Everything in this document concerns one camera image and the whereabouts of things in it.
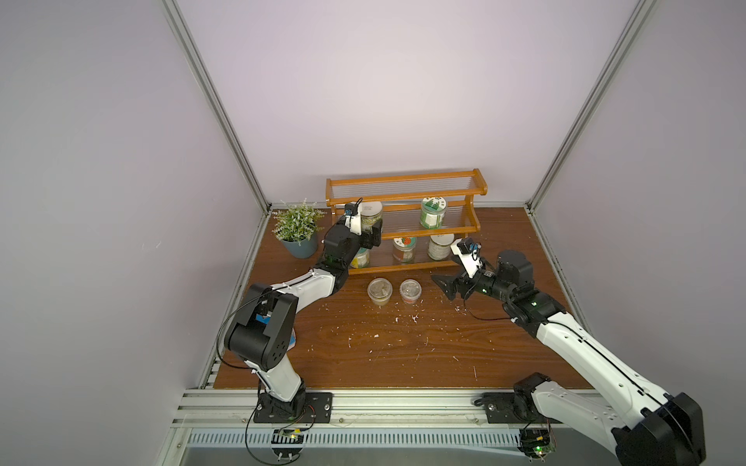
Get clear cup red label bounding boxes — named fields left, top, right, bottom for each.
left=399, top=279, right=423, bottom=305

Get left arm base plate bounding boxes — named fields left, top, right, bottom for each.
left=253, top=390, right=333, bottom=424

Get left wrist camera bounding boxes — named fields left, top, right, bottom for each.
left=344, top=198, right=363, bottom=236

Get tomato lid jar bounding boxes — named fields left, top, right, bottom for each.
left=392, top=237, right=417, bottom=264

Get white green Ideal jar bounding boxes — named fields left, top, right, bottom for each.
left=359, top=201, right=383, bottom=231

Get green tree lid jar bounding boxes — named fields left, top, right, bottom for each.
left=420, top=196, right=448, bottom=229

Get blue white scraper tray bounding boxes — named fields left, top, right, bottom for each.
left=288, top=329, right=296, bottom=351

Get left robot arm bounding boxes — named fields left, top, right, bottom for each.
left=223, top=216, right=383, bottom=419

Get potted green plant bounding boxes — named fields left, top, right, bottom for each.
left=272, top=202, right=324, bottom=259

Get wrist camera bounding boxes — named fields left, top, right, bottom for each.
left=344, top=198, right=363, bottom=236
left=451, top=237, right=485, bottom=279

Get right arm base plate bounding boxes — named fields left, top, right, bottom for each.
left=472, top=391, right=557, bottom=424

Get white lid text jar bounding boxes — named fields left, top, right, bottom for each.
left=427, top=233, right=456, bottom=261

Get left controller board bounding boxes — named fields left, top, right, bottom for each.
left=270, top=428, right=306, bottom=464

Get controller board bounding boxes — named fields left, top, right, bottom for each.
left=270, top=428, right=306, bottom=464
left=518, top=429, right=556, bottom=460

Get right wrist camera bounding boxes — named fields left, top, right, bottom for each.
left=451, top=237, right=485, bottom=279

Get right controller board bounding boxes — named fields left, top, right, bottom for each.
left=518, top=429, right=556, bottom=460

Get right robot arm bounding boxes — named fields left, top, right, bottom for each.
left=432, top=239, right=706, bottom=465

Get aluminium front rail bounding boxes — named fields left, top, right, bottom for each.
left=170, top=388, right=528, bottom=429

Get clear cup yellow seeds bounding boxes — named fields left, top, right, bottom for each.
left=367, top=278, right=392, bottom=307

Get wooden three-tier shelf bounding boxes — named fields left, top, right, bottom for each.
left=326, top=168, right=488, bottom=275

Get sunflower lid jar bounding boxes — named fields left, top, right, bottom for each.
left=351, top=248, right=370, bottom=269

